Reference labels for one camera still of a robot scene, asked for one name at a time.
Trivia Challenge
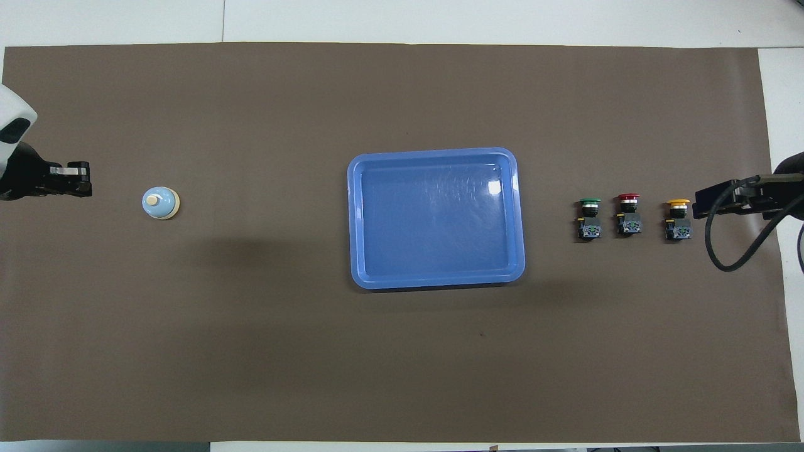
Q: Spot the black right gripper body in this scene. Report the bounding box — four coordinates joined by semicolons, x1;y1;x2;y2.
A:
746;151;804;222

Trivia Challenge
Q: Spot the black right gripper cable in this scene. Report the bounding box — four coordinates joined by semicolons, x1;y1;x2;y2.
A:
703;176;804;272

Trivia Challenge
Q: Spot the blue plastic tray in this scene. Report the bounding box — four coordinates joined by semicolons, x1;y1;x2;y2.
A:
347;147;526;291

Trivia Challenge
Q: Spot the light blue desk bell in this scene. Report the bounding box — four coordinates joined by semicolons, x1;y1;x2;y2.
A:
142;186;181;221

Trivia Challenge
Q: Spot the red mushroom push button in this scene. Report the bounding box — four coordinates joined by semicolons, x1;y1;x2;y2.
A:
615;193;642;237

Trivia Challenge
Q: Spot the brown table mat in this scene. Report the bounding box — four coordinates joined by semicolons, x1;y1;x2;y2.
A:
1;41;785;443

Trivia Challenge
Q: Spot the yellow mushroom push button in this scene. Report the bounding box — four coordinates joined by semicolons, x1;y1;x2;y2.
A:
665;198;693;242

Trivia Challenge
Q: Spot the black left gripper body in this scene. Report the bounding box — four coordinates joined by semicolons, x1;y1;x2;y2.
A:
0;142;65;202

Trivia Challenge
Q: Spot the green mushroom push button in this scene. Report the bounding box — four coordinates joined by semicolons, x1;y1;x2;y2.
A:
577;198;602;241

